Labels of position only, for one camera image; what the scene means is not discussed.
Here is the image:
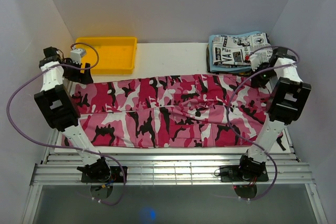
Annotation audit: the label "yellow plastic tray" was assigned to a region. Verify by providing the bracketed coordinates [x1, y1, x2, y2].
[76, 37, 138, 76]

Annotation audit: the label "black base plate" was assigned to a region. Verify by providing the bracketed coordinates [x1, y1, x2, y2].
[80, 166, 128, 183]
[216, 165, 269, 183]

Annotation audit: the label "aluminium rail frame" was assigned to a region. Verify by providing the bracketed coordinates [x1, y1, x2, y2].
[22, 131, 327, 223]

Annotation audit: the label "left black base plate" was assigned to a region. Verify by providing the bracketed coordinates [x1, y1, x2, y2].
[80, 166, 128, 183]

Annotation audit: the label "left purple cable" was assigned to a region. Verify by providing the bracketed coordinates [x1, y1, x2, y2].
[5, 42, 127, 206]

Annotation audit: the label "pink camouflage trousers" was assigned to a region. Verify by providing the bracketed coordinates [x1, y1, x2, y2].
[70, 74, 270, 148]

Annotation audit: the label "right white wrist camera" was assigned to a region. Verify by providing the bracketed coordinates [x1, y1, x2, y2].
[245, 54, 262, 72]

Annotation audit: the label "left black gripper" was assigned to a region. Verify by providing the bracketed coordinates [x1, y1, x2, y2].
[62, 58, 93, 84]

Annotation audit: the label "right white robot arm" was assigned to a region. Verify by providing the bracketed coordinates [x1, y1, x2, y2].
[237, 47, 311, 180]

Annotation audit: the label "newspaper print folded trousers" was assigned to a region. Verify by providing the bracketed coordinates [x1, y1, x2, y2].
[206, 31, 270, 74]

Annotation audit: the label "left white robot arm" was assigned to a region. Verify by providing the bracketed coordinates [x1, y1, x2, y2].
[34, 47, 111, 182]

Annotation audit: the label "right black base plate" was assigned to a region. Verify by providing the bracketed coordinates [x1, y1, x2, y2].
[216, 165, 269, 183]

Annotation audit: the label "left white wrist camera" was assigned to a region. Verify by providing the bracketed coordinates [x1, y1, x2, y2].
[70, 48, 87, 65]

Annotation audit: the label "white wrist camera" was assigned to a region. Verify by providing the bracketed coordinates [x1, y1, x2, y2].
[70, 48, 87, 65]
[245, 54, 262, 72]

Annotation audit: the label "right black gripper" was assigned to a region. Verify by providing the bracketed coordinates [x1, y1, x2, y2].
[248, 63, 277, 88]

